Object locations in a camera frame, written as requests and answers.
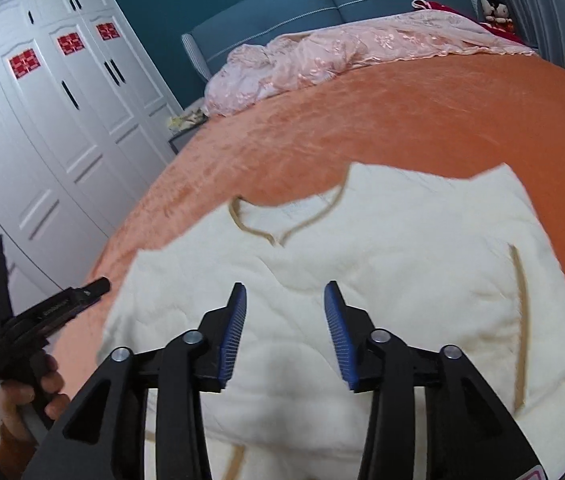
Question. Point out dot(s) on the orange plush blanket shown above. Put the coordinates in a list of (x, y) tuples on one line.
[(362, 120)]

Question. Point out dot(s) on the person's left hand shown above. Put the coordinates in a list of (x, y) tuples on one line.
[(52, 385)]

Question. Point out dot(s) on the red paper decoration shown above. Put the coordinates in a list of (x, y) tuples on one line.
[(107, 30), (71, 43), (25, 63)]

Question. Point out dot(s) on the person's left forearm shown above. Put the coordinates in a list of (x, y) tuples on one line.
[(10, 460)]

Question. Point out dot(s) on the red cloth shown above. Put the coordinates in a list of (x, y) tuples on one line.
[(503, 31)]

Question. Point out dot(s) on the dark nightstand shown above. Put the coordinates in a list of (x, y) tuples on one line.
[(182, 139)]

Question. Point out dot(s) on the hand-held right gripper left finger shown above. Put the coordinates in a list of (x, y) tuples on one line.
[(236, 330)]

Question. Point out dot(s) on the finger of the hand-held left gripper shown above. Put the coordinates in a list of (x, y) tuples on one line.
[(96, 287)]

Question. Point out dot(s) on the plush toy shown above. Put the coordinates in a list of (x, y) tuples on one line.
[(495, 10)]

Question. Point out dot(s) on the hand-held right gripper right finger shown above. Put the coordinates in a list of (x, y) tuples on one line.
[(336, 330)]

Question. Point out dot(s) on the red pillow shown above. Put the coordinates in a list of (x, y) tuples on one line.
[(435, 6)]

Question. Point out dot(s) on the cream quilted jacket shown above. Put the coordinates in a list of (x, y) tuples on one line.
[(412, 260)]

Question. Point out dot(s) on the blue padded headboard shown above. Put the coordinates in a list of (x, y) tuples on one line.
[(272, 5)]

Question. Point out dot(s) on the white wardrobe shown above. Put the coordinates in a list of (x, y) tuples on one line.
[(62, 150)]

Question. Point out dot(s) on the pink lace bedspread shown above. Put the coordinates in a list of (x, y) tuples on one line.
[(312, 55)]

